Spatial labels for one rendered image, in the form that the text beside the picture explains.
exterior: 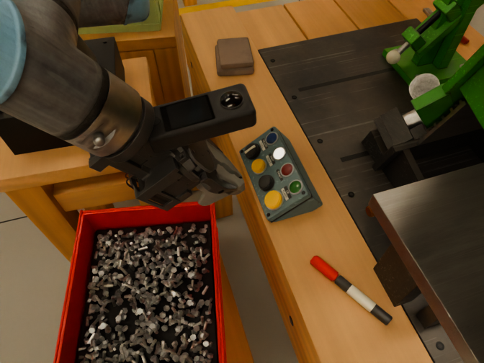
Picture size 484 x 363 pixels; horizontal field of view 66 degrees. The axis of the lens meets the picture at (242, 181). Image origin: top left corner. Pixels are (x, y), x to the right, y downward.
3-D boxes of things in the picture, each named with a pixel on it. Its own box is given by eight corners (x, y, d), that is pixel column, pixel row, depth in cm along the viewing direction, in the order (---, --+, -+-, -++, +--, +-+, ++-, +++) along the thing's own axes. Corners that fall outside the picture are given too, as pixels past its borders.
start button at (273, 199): (270, 212, 59) (266, 210, 58) (264, 198, 60) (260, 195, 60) (285, 203, 58) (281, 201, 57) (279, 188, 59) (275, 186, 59)
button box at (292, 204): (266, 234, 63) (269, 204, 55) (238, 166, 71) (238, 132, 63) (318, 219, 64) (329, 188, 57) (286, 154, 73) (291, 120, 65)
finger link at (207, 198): (217, 204, 55) (175, 183, 47) (249, 182, 53) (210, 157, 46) (223, 222, 53) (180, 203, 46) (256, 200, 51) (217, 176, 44)
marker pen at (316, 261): (390, 318, 51) (395, 315, 50) (384, 327, 51) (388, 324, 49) (315, 257, 57) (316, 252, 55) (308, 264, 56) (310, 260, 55)
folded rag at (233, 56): (254, 75, 81) (254, 63, 78) (217, 77, 80) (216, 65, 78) (249, 47, 87) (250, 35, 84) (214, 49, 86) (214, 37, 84)
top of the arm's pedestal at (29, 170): (-1, 194, 74) (-12, 181, 71) (18, 87, 92) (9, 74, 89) (162, 165, 78) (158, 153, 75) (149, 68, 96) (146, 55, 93)
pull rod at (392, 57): (388, 68, 77) (397, 43, 73) (381, 60, 79) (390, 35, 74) (412, 63, 78) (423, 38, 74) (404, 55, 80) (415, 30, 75)
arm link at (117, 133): (104, 51, 35) (116, 110, 30) (141, 78, 38) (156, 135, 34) (52, 100, 37) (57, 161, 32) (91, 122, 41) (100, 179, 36)
